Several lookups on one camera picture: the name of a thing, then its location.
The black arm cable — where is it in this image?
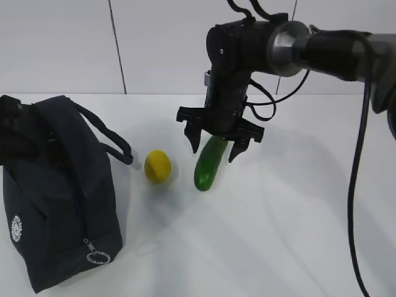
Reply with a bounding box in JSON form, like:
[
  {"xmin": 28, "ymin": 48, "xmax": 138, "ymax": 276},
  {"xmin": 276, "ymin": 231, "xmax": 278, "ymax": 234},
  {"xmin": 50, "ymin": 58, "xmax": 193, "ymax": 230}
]
[{"xmin": 347, "ymin": 30, "xmax": 377, "ymax": 297}]

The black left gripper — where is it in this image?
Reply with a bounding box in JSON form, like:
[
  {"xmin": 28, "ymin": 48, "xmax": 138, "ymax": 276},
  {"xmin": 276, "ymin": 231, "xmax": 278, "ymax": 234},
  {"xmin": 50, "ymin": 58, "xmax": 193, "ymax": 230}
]
[{"xmin": 1, "ymin": 95, "xmax": 43, "ymax": 164}]

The metal zipper pull ring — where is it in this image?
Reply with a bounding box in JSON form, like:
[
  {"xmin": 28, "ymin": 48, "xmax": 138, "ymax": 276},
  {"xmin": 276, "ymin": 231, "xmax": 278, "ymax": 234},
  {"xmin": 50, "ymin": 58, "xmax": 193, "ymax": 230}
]
[{"xmin": 83, "ymin": 237, "xmax": 111, "ymax": 265}]

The green cucumber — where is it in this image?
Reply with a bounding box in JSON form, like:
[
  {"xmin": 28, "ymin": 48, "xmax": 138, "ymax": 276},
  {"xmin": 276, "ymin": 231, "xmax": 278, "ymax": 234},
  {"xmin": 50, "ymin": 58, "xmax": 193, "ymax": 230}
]
[{"xmin": 194, "ymin": 136, "xmax": 228, "ymax": 192}]

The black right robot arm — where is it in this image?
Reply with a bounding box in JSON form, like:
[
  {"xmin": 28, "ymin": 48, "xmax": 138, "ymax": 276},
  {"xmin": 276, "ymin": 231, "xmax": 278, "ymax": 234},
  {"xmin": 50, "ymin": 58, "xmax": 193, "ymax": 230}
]
[{"xmin": 176, "ymin": 18, "xmax": 395, "ymax": 160}]

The dark navy insulated lunch bag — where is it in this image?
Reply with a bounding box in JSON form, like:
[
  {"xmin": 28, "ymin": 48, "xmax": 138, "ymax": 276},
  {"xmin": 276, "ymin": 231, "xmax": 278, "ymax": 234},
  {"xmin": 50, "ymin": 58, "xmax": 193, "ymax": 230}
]
[{"xmin": 1, "ymin": 95, "xmax": 134, "ymax": 293}]

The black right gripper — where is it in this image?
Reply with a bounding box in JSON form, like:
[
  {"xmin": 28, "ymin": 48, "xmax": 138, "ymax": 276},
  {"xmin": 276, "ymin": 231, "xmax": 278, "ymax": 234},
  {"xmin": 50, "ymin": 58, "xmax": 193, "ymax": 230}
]
[{"xmin": 176, "ymin": 69, "xmax": 264, "ymax": 163}]

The yellow lemon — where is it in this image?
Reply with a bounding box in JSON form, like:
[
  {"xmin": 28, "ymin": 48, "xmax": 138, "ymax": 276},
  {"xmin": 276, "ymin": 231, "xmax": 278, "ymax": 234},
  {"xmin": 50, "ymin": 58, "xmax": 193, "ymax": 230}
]
[{"xmin": 144, "ymin": 150, "xmax": 172, "ymax": 184}]

